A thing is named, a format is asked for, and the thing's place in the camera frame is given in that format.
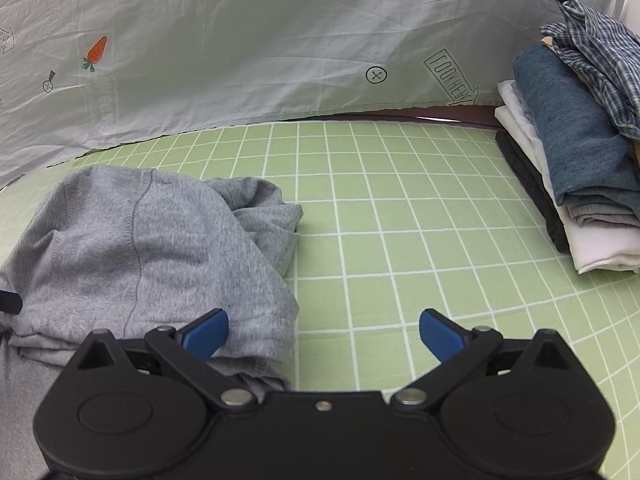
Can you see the green grid mat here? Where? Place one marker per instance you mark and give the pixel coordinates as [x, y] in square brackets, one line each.
[400, 210]

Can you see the dark red edge strip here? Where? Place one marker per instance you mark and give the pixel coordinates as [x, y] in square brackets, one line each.
[470, 114]

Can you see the white folded garment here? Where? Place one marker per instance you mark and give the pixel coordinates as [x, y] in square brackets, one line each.
[520, 120]
[600, 250]

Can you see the blue folded garment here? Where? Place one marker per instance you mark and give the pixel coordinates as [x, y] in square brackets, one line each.
[565, 120]

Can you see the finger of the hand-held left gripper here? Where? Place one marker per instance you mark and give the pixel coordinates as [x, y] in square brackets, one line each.
[9, 302]

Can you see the grey folded garment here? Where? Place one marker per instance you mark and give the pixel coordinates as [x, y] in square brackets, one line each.
[605, 214]

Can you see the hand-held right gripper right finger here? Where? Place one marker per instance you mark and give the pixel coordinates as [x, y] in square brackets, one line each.
[440, 332]

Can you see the pale printed bed sheet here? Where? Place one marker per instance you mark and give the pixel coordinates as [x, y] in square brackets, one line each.
[250, 35]

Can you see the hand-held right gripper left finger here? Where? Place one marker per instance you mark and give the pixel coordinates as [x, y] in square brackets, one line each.
[207, 332]

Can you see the grey zip hoodie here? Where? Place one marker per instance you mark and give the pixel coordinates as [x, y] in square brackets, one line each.
[150, 240]

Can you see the black folded garment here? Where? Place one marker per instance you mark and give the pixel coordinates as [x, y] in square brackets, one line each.
[535, 195]

